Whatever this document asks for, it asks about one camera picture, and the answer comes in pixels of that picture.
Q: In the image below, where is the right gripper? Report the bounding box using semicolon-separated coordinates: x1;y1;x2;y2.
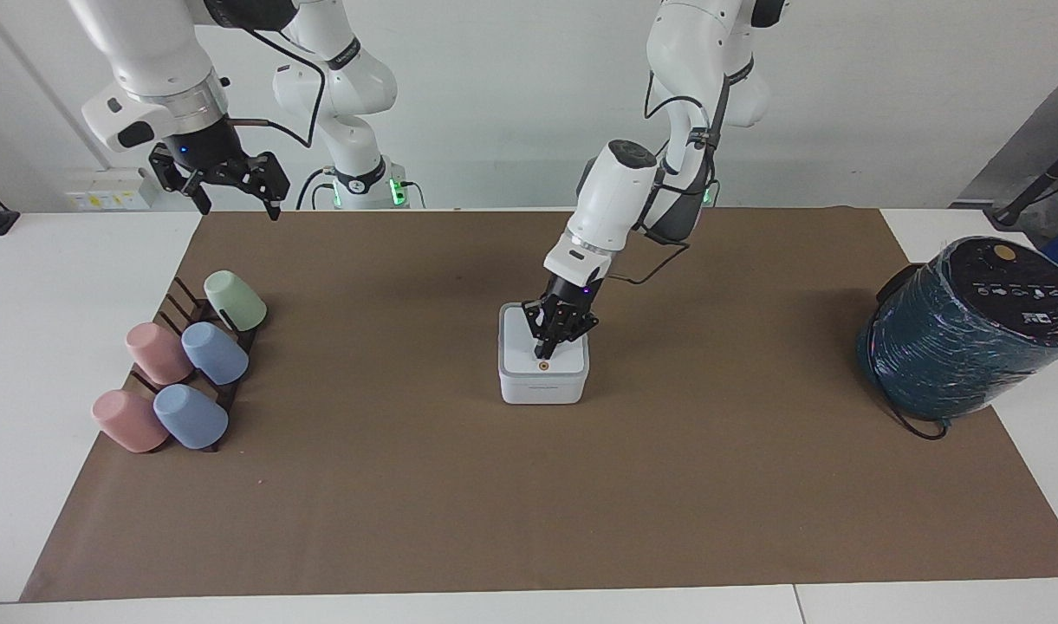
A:
149;114;292;222

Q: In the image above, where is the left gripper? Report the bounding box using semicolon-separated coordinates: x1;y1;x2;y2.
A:
521;272;607;361

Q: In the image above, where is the white square trash can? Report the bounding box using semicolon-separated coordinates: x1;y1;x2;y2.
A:
497;301;593;406

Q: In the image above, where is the green cup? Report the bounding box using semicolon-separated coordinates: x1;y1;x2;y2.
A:
203;270;269;333

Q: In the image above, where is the dark brown cup rack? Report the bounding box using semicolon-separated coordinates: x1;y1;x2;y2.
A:
125;275;266;454

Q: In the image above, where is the blue cup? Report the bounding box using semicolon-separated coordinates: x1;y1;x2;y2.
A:
180;322;250;387
153;383;230;451

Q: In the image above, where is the pink cup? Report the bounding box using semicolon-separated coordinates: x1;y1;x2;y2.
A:
91;388;171;454
125;322;197;387

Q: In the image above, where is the plastic-wrapped dark teal spool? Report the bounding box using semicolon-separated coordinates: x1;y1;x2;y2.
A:
855;235;1058;424

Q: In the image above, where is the black cable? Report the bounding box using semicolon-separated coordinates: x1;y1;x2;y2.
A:
870;260;951;441
295;167;339;211
596;227;691;286
228;24;328;150

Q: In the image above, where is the white wall socket box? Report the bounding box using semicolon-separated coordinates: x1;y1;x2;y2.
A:
64;168;153;212

